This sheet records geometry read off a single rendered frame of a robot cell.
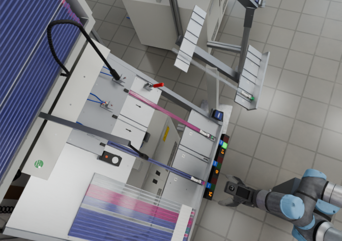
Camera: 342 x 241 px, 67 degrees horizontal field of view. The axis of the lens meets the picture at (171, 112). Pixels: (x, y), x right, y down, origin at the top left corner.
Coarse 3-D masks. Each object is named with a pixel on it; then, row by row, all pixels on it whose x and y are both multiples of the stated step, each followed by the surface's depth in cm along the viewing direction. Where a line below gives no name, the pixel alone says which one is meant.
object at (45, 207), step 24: (144, 96) 109; (120, 120) 103; (144, 120) 109; (120, 144) 102; (72, 168) 92; (96, 168) 96; (120, 168) 101; (24, 192) 83; (48, 192) 87; (72, 192) 91; (24, 216) 83; (48, 216) 86; (72, 216) 91; (72, 240) 90
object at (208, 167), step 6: (222, 126) 130; (216, 138) 129; (216, 144) 127; (216, 150) 126; (210, 156) 126; (210, 162) 124; (210, 168) 123; (204, 180) 122; (204, 186) 120; (198, 198) 120; (198, 204) 118; (198, 210) 118; (192, 222) 116; (192, 228) 115; (186, 240) 114
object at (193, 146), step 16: (192, 112) 123; (208, 128) 127; (192, 144) 121; (208, 144) 127; (176, 160) 116; (192, 160) 121; (208, 160) 126; (176, 176) 115; (192, 176) 120; (176, 192) 114; (192, 192) 119
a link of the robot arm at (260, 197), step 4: (260, 192) 98; (264, 192) 97; (268, 192) 96; (256, 196) 99; (260, 196) 97; (264, 196) 96; (256, 200) 98; (260, 200) 96; (264, 200) 95; (260, 204) 96; (264, 204) 95; (260, 208) 98; (264, 208) 95
